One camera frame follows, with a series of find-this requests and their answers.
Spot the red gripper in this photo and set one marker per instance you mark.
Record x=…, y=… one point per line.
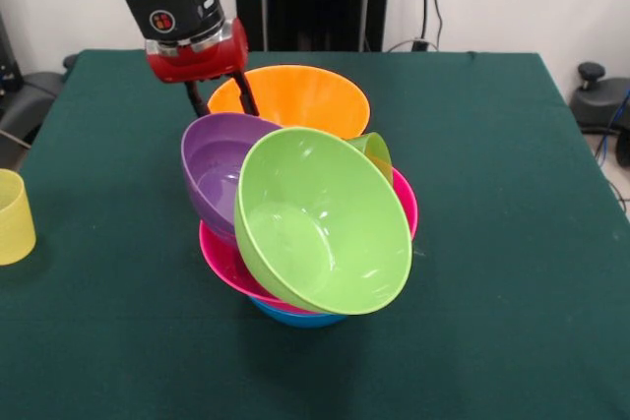
x=202, y=63

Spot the purple plastic bowl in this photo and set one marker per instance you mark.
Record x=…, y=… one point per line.
x=211, y=164

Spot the large orange plastic bowl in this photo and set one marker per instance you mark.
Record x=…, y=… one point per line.
x=305, y=95

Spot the pink plastic bowl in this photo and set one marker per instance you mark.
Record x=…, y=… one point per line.
x=221, y=258

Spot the green plastic cup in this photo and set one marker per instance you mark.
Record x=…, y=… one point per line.
x=376, y=149

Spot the green plastic bowl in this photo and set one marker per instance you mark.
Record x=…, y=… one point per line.
x=320, y=233

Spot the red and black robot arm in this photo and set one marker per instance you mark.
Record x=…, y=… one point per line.
x=172, y=2

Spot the black equipment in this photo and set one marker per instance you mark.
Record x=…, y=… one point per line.
x=19, y=100

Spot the large blue plastic bowl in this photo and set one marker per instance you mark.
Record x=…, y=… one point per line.
x=305, y=320

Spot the yellow plastic cup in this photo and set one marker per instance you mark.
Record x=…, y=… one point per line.
x=15, y=223

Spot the dark green tablecloth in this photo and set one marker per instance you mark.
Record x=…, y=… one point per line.
x=443, y=317

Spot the black wheeled base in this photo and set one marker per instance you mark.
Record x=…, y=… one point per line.
x=598, y=100

